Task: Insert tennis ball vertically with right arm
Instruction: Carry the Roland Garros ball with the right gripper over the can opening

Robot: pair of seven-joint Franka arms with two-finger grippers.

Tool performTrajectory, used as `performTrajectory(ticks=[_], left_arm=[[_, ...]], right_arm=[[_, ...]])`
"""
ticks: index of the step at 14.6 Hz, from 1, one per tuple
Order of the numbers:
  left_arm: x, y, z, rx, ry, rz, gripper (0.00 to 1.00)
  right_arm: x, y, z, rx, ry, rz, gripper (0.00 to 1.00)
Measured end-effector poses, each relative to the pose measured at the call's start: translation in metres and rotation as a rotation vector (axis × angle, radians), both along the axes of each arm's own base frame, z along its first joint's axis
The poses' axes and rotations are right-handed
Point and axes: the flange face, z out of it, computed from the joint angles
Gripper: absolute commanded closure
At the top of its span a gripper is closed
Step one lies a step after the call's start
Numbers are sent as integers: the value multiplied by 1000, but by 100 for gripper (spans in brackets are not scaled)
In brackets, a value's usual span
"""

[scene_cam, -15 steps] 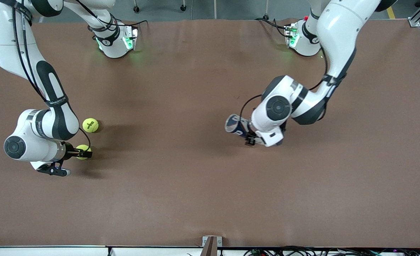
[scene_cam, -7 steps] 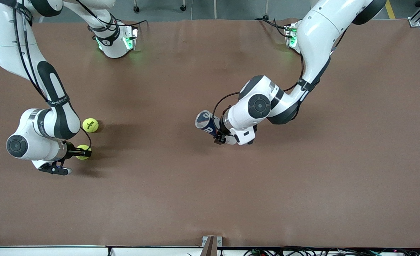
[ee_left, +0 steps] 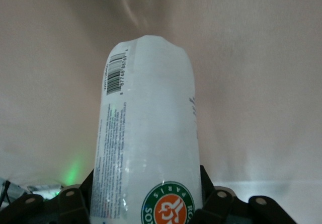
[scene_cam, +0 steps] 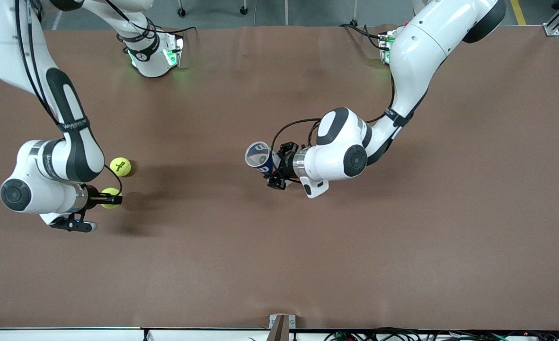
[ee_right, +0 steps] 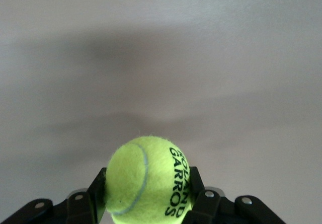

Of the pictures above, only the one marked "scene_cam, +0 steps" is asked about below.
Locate yellow tennis ball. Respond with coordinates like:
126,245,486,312
109,157,132,178
100,188,123,210

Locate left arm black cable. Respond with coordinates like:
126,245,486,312
271,71,403,164

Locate clear tennis ball can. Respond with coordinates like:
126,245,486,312
245,141,276,175

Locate grey metal edge bracket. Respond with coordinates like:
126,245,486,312
269,314,296,341

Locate brown table cover sheet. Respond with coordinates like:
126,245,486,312
0,25,559,331

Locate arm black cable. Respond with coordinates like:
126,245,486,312
271,71,403,164
17,0,123,197

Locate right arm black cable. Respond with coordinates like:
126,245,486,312
17,0,123,197

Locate black tangled cable bundle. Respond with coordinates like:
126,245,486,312
324,327,559,341

